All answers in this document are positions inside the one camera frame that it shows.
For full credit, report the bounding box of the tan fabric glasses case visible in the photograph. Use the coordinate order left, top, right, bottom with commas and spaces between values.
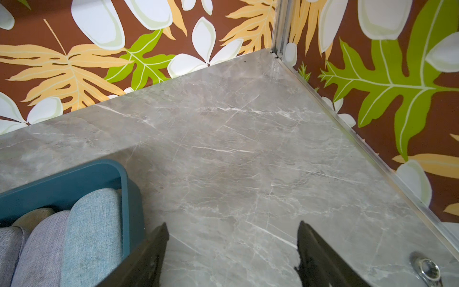
13, 208, 55, 233

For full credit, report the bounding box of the lilac glasses case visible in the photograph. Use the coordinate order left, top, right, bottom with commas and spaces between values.
1, 226, 30, 287
11, 210, 70, 287

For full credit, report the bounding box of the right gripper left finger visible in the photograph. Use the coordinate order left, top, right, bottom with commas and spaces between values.
98, 222, 170, 287

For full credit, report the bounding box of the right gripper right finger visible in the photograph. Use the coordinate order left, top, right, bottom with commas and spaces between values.
295, 221, 369, 287

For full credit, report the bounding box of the light blue glasses case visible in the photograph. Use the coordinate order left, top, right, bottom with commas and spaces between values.
60, 188, 123, 287

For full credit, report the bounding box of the teal plastic storage box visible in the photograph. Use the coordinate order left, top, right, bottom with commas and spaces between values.
1, 159, 146, 258

